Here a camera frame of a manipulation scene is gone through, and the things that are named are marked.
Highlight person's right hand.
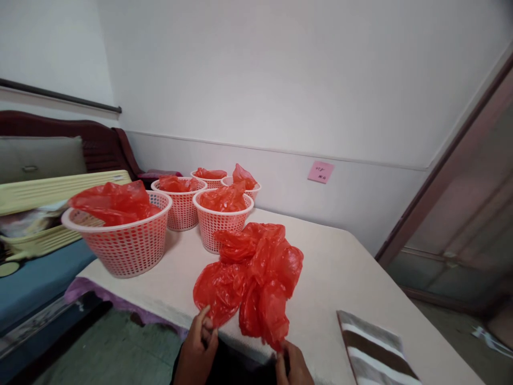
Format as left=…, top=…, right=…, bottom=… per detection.
left=275, top=340, right=316, bottom=385

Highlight person's left hand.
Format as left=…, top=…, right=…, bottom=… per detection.
left=186, top=304, right=220, bottom=363

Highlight person's left fingers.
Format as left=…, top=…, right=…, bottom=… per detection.
left=196, top=304, right=220, bottom=350

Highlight person's right fingers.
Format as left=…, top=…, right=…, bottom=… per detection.
left=275, top=340, right=294, bottom=379

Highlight bunch of red plastic bags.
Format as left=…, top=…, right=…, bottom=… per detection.
left=192, top=222, right=305, bottom=354

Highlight person's body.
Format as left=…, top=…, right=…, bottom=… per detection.
left=178, top=341, right=282, bottom=385

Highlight brown white striped cloth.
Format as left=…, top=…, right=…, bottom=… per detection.
left=336, top=309, right=422, bottom=385

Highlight cream table cloth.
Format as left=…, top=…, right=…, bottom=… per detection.
left=75, top=206, right=486, bottom=385

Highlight large pink perforated basket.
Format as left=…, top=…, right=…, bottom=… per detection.
left=61, top=190, right=174, bottom=280

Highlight purple fringed cloth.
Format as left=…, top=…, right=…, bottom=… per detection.
left=64, top=275, right=190, bottom=334

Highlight red plastic bag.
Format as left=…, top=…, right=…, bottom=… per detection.
left=158, top=174, right=200, bottom=194
left=193, top=167, right=228, bottom=180
left=68, top=179, right=164, bottom=228
left=199, top=180, right=247, bottom=213
left=232, top=163, right=259, bottom=190

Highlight blue seat pad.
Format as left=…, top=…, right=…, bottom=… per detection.
left=0, top=240, right=98, bottom=334

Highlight pink sticky note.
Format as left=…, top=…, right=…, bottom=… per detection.
left=307, top=160, right=335, bottom=184

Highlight pale yellow suitcase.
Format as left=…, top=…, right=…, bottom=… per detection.
left=0, top=170, right=130, bottom=278

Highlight dark wooden sofa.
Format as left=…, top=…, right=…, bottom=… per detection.
left=0, top=110, right=142, bottom=385

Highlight brown framed glass door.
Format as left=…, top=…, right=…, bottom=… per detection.
left=374, top=51, right=513, bottom=318

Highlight grey green cushion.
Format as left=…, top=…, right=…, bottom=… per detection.
left=0, top=135, right=88, bottom=186

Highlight dark wall rail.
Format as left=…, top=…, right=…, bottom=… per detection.
left=0, top=78, right=122, bottom=114

